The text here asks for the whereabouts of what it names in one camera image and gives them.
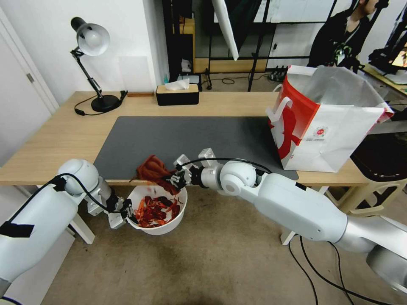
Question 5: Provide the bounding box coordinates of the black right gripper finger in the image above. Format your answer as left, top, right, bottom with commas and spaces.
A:
163, 169, 186, 183
165, 178, 188, 191

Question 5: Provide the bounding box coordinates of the red towel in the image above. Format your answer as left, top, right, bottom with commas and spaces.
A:
129, 155, 180, 196

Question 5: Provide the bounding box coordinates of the white round plastic container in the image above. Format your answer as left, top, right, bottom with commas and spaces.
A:
125, 184, 189, 236

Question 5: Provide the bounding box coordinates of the red shrimp pile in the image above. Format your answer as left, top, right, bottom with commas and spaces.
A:
133, 195, 182, 228

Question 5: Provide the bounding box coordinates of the red and white takeout bag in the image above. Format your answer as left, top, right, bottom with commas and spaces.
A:
265, 65, 395, 174

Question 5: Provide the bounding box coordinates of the dark grey desk mat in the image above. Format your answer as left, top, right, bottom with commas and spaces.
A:
95, 116, 300, 182

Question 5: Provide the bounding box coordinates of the black tissue box wooden lid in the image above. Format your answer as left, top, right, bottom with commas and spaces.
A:
155, 78, 200, 106

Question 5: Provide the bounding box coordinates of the clear acrylic stand wooden base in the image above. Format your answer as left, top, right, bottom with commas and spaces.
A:
118, 55, 156, 97

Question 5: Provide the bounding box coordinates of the white router box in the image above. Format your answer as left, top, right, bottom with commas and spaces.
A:
176, 73, 203, 86

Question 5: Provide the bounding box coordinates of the black power strip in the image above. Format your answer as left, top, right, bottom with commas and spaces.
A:
269, 65, 288, 82

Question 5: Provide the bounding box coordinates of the light wooden cabinet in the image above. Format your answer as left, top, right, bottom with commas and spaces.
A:
179, 17, 195, 74

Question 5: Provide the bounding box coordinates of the white leaning board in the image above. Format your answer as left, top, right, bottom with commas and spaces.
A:
212, 0, 240, 61

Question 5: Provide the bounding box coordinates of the black and white desk lamp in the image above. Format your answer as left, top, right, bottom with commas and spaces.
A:
70, 16, 119, 113

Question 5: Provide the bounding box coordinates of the beige plastic stool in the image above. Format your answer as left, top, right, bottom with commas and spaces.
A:
324, 177, 407, 220

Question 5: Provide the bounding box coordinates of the black glossy bin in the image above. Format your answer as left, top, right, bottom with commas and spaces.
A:
349, 130, 407, 182

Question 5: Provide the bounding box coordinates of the person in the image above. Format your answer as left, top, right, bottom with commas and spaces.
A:
307, 0, 379, 69

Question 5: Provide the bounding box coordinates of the black equipment rig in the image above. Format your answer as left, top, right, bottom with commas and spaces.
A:
368, 9, 407, 65

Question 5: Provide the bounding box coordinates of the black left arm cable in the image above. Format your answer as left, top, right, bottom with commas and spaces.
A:
6, 173, 110, 224

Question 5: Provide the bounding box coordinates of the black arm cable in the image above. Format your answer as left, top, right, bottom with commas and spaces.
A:
6, 173, 110, 224
176, 158, 274, 175

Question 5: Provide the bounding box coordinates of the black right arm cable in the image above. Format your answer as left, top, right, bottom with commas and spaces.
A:
176, 158, 274, 175

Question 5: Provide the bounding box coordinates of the black lamp power cable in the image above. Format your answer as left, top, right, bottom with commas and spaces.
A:
74, 90, 129, 116

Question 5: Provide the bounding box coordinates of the black metal rack frame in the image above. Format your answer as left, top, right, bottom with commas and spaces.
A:
162, 0, 337, 93

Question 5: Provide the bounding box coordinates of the black floor cable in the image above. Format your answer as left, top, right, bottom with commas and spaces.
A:
288, 234, 407, 305

